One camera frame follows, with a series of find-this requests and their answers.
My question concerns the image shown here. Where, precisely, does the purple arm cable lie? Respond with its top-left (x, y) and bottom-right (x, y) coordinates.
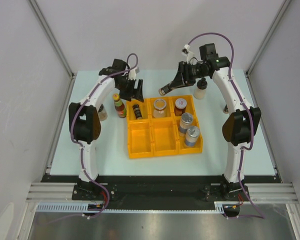
top-left (187, 32), bottom-right (266, 220)
top-left (70, 52), bottom-right (140, 223)

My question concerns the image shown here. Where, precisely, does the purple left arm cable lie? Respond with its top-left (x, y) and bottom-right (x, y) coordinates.
top-left (70, 52), bottom-right (140, 223)

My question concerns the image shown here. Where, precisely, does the black-cap squeeze bottle right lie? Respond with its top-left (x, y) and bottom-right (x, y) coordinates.
top-left (193, 77), bottom-right (208, 100)

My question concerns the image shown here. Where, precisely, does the tall red sauce bottle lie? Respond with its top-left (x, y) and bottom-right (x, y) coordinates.
top-left (112, 93), bottom-right (127, 118)

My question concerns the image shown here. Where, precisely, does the clear flask-shaped glass jar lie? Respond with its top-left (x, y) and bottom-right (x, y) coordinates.
top-left (153, 98), bottom-right (168, 119)

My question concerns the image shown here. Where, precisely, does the small black-lid spice jar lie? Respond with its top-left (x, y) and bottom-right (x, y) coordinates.
top-left (132, 104), bottom-right (143, 120)

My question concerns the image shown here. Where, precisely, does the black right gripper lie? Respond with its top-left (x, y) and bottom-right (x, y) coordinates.
top-left (170, 61), bottom-right (209, 89)

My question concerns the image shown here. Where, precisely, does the white slotted cable duct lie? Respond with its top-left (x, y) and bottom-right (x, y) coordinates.
top-left (36, 202), bottom-right (239, 214)

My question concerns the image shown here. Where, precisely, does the black-cap spice bottle left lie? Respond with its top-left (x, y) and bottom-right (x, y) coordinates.
top-left (98, 104), bottom-right (108, 122)

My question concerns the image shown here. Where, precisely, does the blue-label pearl jar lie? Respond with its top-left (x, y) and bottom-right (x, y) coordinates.
top-left (184, 125), bottom-right (201, 148)
top-left (178, 112), bottom-right (194, 137)

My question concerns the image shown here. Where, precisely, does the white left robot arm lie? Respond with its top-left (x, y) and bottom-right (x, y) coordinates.
top-left (68, 59), bottom-right (144, 200)

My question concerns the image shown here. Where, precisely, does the dark spice shaker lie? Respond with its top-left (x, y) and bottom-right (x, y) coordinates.
top-left (158, 83), bottom-right (174, 97)
top-left (223, 105), bottom-right (229, 114)

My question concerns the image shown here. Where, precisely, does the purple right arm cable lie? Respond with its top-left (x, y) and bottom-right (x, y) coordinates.
top-left (187, 32), bottom-right (266, 220)

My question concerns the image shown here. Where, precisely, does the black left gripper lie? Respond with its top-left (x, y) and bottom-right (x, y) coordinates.
top-left (116, 78), bottom-right (144, 103)

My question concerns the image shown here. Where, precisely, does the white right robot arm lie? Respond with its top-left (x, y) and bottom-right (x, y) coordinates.
top-left (160, 43), bottom-right (262, 201)

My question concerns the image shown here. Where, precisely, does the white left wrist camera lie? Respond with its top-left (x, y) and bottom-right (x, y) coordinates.
top-left (128, 67), bottom-right (140, 81)

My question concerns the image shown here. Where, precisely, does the yellow six-compartment tray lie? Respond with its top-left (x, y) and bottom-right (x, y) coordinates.
top-left (126, 95), bottom-right (204, 159)

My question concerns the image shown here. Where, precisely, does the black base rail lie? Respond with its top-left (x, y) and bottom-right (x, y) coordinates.
top-left (41, 174), bottom-right (279, 209)

